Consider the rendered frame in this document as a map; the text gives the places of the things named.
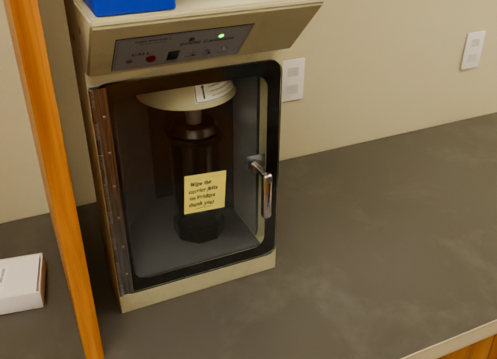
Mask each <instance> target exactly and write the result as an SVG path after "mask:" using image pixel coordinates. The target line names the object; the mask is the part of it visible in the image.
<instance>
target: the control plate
mask: <svg viewBox="0 0 497 359"><path fill-rule="evenodd" d="M254 24H255V23H254ZM254 24H243V25H236V26H230V27H218V28H212V29H205V30H193V31H186V32H180V33H168V34H162V35H155V36H144V37H137V38H125V39H118V40H115V49H114V55H113V60H112V70H111V72H112V71H118V70H128V69H134V68H139V67H149V66H155V65H160V64H171V63H176V62H182V61H191V60H197V59H202V58H213V57H218V56H228V55H234V54H238V53H239V51H240V48H241V47H242V46H243V43H244V42H245V40H246V38H247V37H248V35H249V33H250V32H251V29H252V28H253V26H254ZM221 33H224V34H225V35H224V37H222V38H218V37H217V36H218V35H219V34H221ZM191 37H195V38H196V39H195V40H194V41H189V39H190V38H191ZM224 46H225V47H227V48H226V51H223V50H221V49H220V48H221V47H224ZM208 48H210V49H211V51H210V53H207V52H205V50H206V49H208ZM177 50H179V51H180V52H179V55H178V57H177V59H172V60H166V58H167V56H168V53H169V52H172V51H177ZM192 50H195V54H194V55H193V56H192V54H189V52H190V51H192ZM149 56H155V57H156V59H155V61H153V62H147V61H146V58H147V57H149ZM128 59H132V60H133V62H132V63H128V64H127V63H126V60H128Z"/></svg>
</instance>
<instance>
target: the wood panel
mask: <svg viewBox="0 0 497 359"><path fill-rule="evenodd" d="M3 2H4V8H5V12H6V15H7V21H8V25H9V29H10V35H11V39H12V43H13V49H14V52H15V56H16V62H17V66H18V72H19V75H20V79H21V85H22V89H23V93H24V99H25V103H26V106H27V113H28V116H29V120H30V126H31V130H32V134H33V140H34V144H35V150H36V153H37V157H38V163H39V166H40V170H41V177H42V181H43V184H44V190H45V194H46V197H47V204H48V207H49V211H50V217H51V220H52V223H53V229H54V232H55V237H56V240H57V244H58V250H59V253H60V256H61V262H62V265H63V268H64V274H65V277H66V280H67V286H68V289H69V292H70V297H71V301H72V307H73V310H74V313H75V319H76V322H77V325H78V331H79V334H80V337H81V342H82V346H83V349H84V354H85V358H86V359H104V351H103V347H102V342H101V336H100V331H99V327H98V320H97V315H96V311H95V304H94V300H93V296H92V288H91V284H90V279H89V273H88V268H87V261H86V257H85V252H84V245H83V241H82V237H81V229H80V225H79V221H78V213H77V209H76V205H75V198H74V194H73V189H72V182H71V177H70V171H69V166H68V162H67V154H66V150H65V146H64V139H63V135H62V131H61V123H60V119H59V114H58V108H57V103H56V99H55V92H54V87H53V80H52V76H51V72H50V64H49V60H48V56H47V48H46V44H45V40H44V33H43V29H42V24H41V17H40V12H39V8H38V1H37V0H3Z"/></svg>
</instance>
